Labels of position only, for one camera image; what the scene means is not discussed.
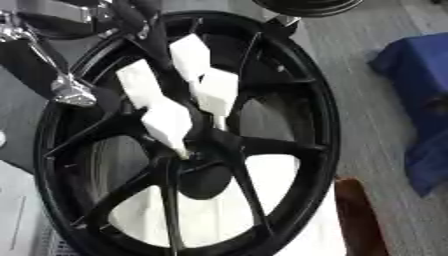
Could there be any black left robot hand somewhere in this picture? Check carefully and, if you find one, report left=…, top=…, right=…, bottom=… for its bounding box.
left=0, top=0, right=179, bottom=108

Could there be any white pin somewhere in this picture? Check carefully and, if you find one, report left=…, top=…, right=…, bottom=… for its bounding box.
left=113, top=58, right=167, bottom=110
left=189, top=67, right=242, bottom=132
left=168, top=32, right=214, bottom=83
left=140, top=99, right=196, bottom=160

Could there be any black spoked wheel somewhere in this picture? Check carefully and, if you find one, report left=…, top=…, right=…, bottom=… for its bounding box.
left=31, top=10, right=343, bottom=256

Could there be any black round tyre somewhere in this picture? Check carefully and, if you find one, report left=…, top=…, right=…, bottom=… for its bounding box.
left=250, top=0, right=366, bottom=19

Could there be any blue fabric bag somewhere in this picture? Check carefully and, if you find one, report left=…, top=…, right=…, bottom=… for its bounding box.
left=367, top=32, right=448, bottom=198

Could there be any brown wooden chair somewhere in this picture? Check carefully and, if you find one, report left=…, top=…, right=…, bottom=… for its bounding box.
left=332, top=176, right=392, bottom=256

